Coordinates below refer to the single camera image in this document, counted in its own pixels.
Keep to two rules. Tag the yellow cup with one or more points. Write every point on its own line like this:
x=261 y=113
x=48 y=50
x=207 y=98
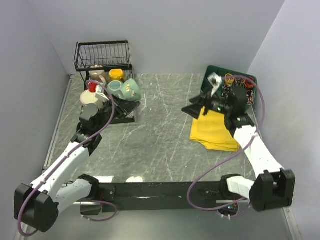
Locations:
x=116 y=75

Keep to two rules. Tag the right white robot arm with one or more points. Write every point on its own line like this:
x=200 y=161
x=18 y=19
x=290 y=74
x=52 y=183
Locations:
x=273 y=186

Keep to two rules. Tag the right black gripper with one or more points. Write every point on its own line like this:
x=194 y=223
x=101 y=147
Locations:
x=194 y=110

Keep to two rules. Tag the green compartment organizer tray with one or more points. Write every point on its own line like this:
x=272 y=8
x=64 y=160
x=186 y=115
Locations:
x=233 y=79

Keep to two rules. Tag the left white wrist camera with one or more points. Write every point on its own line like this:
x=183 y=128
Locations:
x=100 y=94

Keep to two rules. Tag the pink mug purple interior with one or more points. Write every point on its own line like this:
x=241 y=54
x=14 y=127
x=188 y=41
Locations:
x=98 y=75

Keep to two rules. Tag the black wire dish rack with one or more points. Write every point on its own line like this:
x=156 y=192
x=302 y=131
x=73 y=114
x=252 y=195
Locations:
x=103 y=55

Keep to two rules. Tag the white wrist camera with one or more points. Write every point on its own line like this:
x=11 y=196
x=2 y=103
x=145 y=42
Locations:
x=216 y=81
x=100 y=94

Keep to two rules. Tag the red mug white squiggles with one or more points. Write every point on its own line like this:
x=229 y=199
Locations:
x=91 y=86

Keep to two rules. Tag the small teal cup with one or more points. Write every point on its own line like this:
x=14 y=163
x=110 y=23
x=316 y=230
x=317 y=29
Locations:
x=130 y=91

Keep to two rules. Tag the black base beam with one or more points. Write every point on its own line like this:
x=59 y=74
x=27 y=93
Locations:
x=144 y=196

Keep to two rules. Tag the blue-green glazed mug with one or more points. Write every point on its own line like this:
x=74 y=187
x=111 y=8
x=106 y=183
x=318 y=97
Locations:
x=114 y=87

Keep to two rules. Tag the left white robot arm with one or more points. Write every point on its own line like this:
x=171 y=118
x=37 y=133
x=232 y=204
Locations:
x=39 y=203

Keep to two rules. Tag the white floral mug green interior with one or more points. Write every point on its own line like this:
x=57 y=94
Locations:
x=88 y=97

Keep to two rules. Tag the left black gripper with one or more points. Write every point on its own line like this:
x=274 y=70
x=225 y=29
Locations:
x=123 y=108

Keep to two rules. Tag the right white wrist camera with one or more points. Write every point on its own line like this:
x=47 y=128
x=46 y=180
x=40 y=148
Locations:
x=216 y=81

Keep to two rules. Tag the yellow folded cloth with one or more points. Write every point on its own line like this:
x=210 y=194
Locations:
x=210 y=131

